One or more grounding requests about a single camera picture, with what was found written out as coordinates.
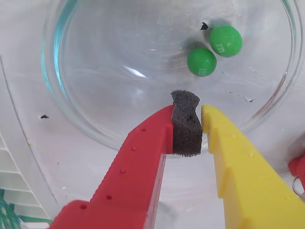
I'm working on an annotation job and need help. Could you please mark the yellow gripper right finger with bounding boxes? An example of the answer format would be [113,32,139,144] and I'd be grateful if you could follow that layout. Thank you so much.
[201,104,305,229]

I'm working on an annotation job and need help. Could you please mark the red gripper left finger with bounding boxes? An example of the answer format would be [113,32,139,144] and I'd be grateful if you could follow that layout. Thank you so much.
[49,90,203,229]

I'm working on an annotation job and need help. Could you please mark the clear glass bowl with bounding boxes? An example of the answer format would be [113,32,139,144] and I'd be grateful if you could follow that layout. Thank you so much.
[40,0,303,151]

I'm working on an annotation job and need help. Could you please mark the green-lidded weekly pill organizer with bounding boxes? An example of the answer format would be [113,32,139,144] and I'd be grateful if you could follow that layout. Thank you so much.
[0,56,59,229]

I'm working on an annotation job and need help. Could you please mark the green ball pill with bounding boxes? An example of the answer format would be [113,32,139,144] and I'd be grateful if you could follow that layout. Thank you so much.
[187,47,217,77]
[209,25,243,58]

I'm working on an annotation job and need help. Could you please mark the pale grey tablecloth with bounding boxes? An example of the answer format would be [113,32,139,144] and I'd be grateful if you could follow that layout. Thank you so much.
[0,0,305,229]

